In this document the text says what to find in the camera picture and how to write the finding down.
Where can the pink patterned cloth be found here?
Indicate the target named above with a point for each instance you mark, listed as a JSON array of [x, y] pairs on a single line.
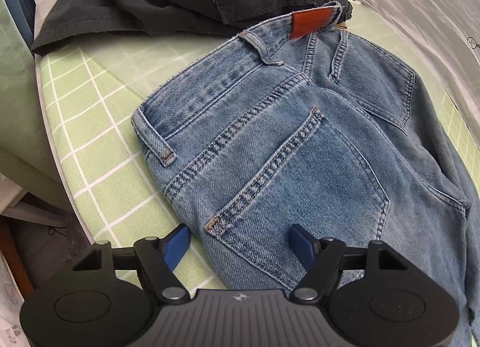
[[9, 313]]

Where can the carrot print bed sheet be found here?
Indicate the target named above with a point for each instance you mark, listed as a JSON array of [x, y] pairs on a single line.
[[412, 13]]

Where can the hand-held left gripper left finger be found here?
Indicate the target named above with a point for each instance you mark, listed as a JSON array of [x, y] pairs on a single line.
[[176, 249]]

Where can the dark blue cloth trim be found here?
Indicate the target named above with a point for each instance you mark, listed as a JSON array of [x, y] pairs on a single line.
[[18, 2]]

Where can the plain green cloth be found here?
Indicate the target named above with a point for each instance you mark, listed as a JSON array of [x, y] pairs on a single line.
[[18, 107]]

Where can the blue denim jeans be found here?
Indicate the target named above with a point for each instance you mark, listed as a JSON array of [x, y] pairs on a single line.
[[300, 137]]

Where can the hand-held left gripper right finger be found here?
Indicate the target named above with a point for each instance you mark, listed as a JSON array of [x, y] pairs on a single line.
[[303, 246]]

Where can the brown wooden furniture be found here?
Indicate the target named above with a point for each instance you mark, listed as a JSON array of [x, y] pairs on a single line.
[[13, 257]]

